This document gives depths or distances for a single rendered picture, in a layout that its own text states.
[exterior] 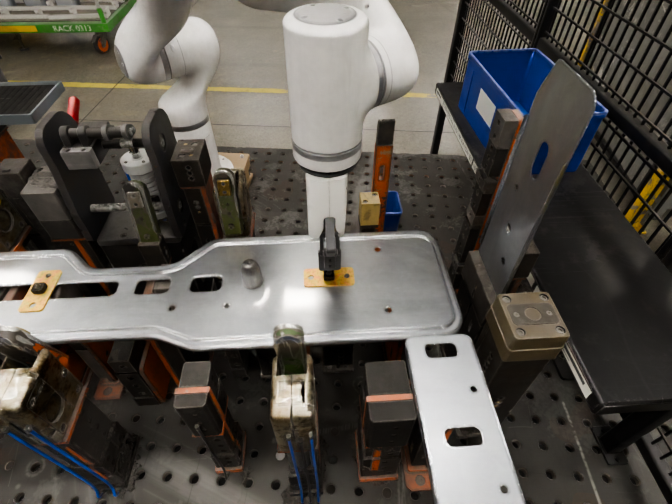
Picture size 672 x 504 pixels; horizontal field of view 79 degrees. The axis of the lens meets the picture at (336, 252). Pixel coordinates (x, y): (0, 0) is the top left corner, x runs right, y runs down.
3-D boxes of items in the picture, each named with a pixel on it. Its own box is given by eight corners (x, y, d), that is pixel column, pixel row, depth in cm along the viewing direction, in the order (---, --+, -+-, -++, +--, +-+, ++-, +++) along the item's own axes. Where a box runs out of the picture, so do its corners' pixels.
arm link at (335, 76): (341, 107, 53) (278, 129, 49) (343, -9, 43) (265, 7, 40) (382, 137, 48) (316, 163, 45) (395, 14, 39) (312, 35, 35)
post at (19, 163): (88, 307, 101) (-13, 172, 72) (95, 291, 104) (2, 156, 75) (109, 306, 101) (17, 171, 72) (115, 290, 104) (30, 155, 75)
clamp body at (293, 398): (279, 507, 72) (249, 436, 46) (281, 437, 80) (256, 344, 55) (331, 504, 72) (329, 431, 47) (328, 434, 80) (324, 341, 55)
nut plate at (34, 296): (42, 311, 64) (38, 307, 63) (17, 313, 63) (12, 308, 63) (63, 270, 69) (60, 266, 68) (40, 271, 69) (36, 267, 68)
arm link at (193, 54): (156, 115, 111) (123, 20, 93) (220, 97, 118) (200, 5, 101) (172, 136, 105) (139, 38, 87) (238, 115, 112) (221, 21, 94)
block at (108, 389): (93, 400, 85) (13, 321, 64) (113, 344, 94) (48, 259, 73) (120, 398, 85) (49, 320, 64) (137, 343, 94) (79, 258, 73)
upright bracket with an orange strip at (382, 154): (362, 307, 101) (377, 121, 64) (362, 303, 102) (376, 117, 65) (374, 307, 101) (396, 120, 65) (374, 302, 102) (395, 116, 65)
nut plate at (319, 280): (303, 287, 67) (303, 283, 66) (303, 270, 69) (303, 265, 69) (355, 285, 67) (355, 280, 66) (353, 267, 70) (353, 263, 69)
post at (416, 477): (406, 492, 73) (435, 433, 52) (396, 429, 81) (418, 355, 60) (441, 489, 73) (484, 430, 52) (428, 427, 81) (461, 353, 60)
